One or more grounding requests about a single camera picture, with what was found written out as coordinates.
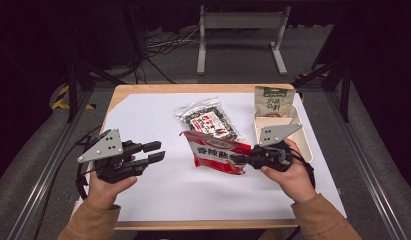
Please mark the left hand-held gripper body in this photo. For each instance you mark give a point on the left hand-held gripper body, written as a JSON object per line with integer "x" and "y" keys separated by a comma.
{"x": 104, "y": 150}

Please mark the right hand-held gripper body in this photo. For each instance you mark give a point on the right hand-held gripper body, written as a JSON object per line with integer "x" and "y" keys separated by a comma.
{"x": 273, "y": 156}

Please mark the red sauce packet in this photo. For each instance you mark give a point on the red sauce packet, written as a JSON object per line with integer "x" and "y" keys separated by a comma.
{"x": 213, "y": 153}

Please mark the cream divided plastic tray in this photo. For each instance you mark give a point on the cream divided plastic tray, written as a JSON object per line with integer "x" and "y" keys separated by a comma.
{"x": 301, "y": 140}

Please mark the beige and green food packet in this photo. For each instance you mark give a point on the beige and green food packet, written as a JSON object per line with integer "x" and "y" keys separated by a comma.
{"x": 274, "y": 100}

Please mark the person's right hand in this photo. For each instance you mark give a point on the person's right hand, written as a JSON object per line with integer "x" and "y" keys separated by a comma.
{"x": 294, "y": 181}

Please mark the person's left hand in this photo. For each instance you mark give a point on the person's left hand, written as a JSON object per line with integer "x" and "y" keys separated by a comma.
{"x": 104, "y": 193}

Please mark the white table mat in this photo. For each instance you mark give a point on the white table mat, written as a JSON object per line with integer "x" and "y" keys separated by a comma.
{"x": 153, "y": 110}

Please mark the clear packet of dark seeds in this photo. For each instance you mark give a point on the clear packet of dark seeds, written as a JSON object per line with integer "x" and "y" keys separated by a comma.
{"x": 206, "y": 118}

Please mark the yellow and black hazard tape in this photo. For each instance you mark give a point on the yellow and black hazard tape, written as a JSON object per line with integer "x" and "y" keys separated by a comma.
{"x": 61, "y": 100}

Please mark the black metal stand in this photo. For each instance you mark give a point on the black metal stand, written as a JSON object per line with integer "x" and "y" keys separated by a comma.
{"x": 73, "y": 86}
{"x": 343, "y": 90}

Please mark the white metal stand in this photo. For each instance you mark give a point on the white metal stand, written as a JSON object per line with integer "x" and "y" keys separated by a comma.
{"x": 241, "y": 20}

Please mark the aluminium rail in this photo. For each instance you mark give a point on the aluminium rail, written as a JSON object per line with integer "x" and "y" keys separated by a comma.
{"x": 366, "y": 166}
{"x": 49, "y": 166}

